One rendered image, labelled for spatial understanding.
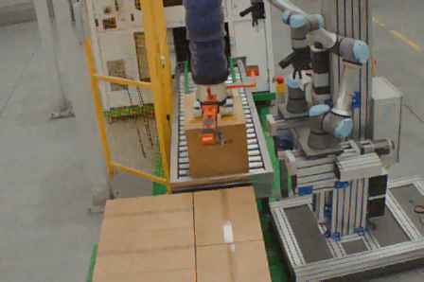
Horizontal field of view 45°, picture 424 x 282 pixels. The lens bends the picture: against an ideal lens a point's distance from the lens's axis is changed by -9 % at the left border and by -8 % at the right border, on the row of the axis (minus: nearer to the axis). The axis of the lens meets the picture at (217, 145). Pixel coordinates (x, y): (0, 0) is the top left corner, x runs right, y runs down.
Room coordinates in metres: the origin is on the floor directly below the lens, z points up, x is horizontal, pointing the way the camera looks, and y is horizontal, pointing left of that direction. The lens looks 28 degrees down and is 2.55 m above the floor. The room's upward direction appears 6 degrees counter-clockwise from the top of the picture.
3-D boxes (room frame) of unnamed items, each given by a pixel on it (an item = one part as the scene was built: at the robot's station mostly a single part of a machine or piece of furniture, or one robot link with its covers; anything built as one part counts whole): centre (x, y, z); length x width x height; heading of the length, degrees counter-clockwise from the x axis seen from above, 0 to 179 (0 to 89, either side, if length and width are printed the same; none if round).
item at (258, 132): (4.38, -0.33, 0.50); 2.31 x 0.05 x 0.19; 0
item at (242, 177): (3.21, -0.01, 0.58); 0.70 x 0.03 x 0.06; 90
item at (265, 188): (3.20, -0.01, 0.48); 0.70 x 0.03 x 0.15; 90
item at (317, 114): (2.72, -0.59, 1.20); 0.13 x 0.12 x 0.14; 35
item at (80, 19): (3.95, 0.91, 1.62); 0.20 x 0.05 x 0.30; 0
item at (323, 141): (2.73, -0.58, 1.09); 0.15 x 0.15 x 0.10
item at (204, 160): (3.57, 0.00, 0.75); 0.60 x 0.40 x 0.40; 1
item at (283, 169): (3.78, -0.51, 0.50); 0.07 x 0.07 x 1.00; 0
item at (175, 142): (4.37, 0.32, 0.50); 2.31 x 0.05 x 0.19; 0
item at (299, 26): (2.46, -0.44, 1.82); 0.09 x 0.08 x 0.11; 125
